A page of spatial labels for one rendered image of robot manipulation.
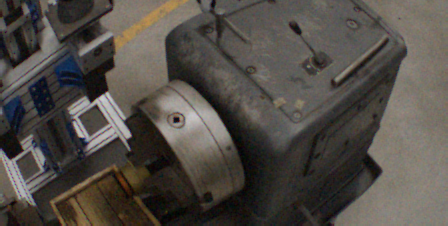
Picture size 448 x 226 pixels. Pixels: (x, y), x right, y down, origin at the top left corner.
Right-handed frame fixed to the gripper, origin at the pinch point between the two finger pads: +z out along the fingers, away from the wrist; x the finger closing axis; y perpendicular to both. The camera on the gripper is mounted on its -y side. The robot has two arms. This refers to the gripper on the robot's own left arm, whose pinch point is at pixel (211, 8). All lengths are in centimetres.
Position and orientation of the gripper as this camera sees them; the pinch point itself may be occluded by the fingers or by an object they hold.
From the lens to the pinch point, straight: 113.6
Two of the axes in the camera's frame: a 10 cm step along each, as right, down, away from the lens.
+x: -8.0, 4.7, -3.7
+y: -6.0, -6.3, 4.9
